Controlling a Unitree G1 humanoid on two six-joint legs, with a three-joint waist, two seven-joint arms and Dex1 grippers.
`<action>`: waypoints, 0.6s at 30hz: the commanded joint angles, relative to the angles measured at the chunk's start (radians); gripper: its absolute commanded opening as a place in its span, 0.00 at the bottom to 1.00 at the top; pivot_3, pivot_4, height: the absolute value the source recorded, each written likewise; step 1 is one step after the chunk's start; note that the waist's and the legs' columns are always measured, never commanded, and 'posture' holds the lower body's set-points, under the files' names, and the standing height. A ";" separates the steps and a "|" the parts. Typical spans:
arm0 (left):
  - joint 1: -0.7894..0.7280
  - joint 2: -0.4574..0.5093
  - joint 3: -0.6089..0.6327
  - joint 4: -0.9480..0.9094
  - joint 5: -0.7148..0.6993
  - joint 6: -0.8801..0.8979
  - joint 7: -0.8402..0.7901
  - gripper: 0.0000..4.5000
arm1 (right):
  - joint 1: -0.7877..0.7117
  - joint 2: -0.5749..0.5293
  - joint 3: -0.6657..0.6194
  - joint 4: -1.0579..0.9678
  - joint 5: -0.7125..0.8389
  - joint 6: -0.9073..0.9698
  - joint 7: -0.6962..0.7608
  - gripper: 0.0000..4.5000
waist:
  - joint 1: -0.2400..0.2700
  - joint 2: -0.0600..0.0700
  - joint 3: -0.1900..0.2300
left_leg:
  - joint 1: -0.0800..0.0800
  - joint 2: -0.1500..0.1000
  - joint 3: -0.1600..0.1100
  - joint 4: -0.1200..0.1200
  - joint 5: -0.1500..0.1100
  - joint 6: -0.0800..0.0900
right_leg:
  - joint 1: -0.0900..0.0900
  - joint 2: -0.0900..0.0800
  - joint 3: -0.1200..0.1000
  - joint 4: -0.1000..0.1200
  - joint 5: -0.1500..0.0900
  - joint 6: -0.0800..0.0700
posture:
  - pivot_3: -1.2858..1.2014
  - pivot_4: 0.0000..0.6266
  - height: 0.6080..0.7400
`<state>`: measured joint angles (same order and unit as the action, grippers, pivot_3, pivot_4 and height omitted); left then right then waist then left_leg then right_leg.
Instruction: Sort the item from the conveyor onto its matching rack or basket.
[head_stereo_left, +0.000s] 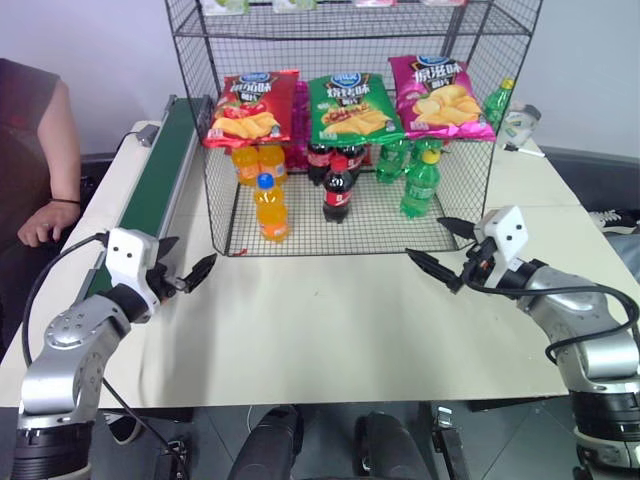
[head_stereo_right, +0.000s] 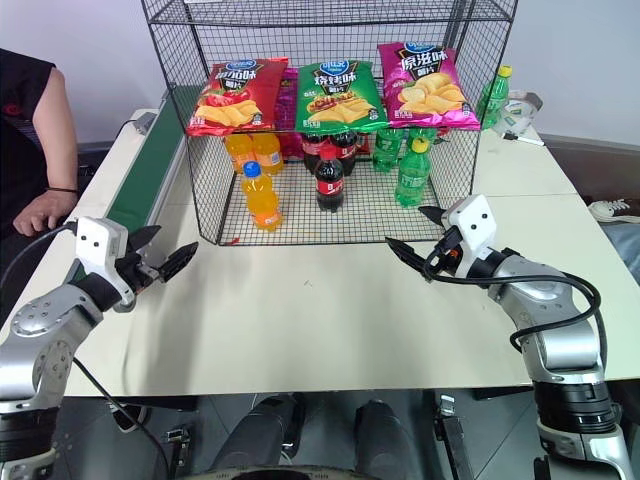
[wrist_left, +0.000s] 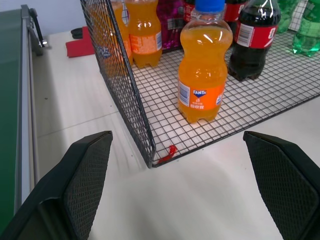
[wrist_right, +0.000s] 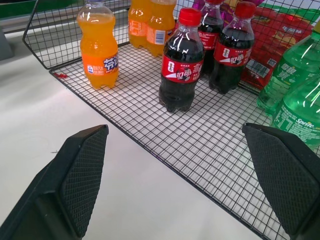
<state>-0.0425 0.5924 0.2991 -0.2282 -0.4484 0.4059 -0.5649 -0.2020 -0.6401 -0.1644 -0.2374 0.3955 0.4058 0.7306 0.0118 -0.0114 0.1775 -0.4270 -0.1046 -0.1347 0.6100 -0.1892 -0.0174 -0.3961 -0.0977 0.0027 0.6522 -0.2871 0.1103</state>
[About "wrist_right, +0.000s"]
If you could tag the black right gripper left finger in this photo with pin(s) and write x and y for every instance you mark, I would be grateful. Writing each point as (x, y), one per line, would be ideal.
(50, 190)

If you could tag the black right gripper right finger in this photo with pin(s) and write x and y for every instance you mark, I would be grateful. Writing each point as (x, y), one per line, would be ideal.
(287, 182)

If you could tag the green Sprite bottle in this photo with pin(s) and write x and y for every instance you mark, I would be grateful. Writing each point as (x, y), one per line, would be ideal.
(290, 72)
(300, 112)

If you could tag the red snack bag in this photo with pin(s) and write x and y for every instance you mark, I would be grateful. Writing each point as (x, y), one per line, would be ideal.
(272, 42)

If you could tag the cola bottle red cap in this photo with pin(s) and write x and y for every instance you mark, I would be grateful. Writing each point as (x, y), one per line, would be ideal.
(231, 50)
(210, 30)
(181, 65)

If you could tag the orange soda bottle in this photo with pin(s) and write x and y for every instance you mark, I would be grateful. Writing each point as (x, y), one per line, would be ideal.
(160, 27)
(136, 23)
(100, 50)

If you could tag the purple snack bag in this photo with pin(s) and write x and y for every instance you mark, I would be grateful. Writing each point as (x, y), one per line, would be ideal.
(228, 11)

